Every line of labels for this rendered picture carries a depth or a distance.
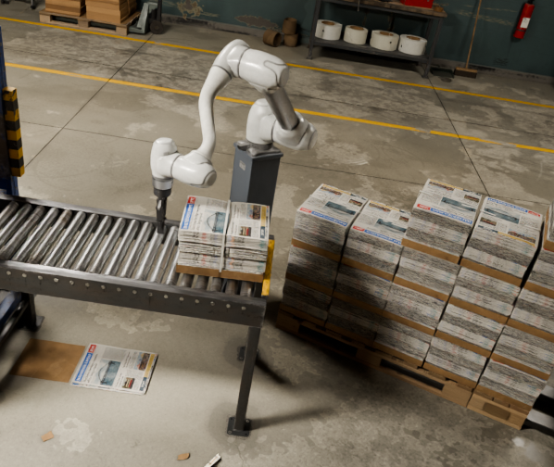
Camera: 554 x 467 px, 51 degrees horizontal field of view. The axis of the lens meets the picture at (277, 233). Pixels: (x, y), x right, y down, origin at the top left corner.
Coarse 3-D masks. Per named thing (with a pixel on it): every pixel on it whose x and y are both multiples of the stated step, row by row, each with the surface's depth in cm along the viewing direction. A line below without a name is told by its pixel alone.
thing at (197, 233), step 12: (192, 204) 256; (204, 204) 257; (216, 204) 259; (192, 216) 248; (204, 216) 249; (216, 216) 251; (180, 228) 240; (192, 228) 240; (204, 228) 242; (216, 228) 243; (180, 240) 241; (192, 240) 241; (204, 240) 241; (180, 252) 246; (192, 252) 245; (204, 252) 245; (180, 264) 249; (192, 264) 249; (204, 264) 249
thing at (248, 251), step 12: (240, 204) 262; (252, 204) 263; (240, 216) 254; (252, 216) 255; (264, 216) 256; (240, 228) 246; (252, 228) 247; (264, 228) 248; (240, 240) 241; (252, 240) 241; (264, 240) 241; (240, 252) 245; (252, 252) 244; (264, 252) 244; (228, 264) 249; (240, 264) 248; (252, 264) 248; (264, 264) 248
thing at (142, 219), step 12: (0, 204) 281; (36, 204) 280; (48, 204) 282; (60, 204) 283; (12, 216) 285; (120, 216) 282; (132, 216) 283; (144, 216) 285; (96, 228) 286; (168, 228) 283
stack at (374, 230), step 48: (336, 192) 328; (336, 240) 305; (384, 240) 293; (288, 288) 334; (336, 288) 319; (384, 288) 305; (432, 288) 294; (480, 288) 284; (336, 336) 334; (384, 336) 321; (432, 336) 308; (480, 336) 295
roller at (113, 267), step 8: (136, 224) 279; (128, 232) 272; (136, 232) 277; (120, 240) 267; (128, 240) 267; (120, 248) 260; (128, 248) 265; (112, 256) 257; (120, 256) 256; (112, 264) 250; (120, 264) 255; (104, 272) 246; (112, 272) 246
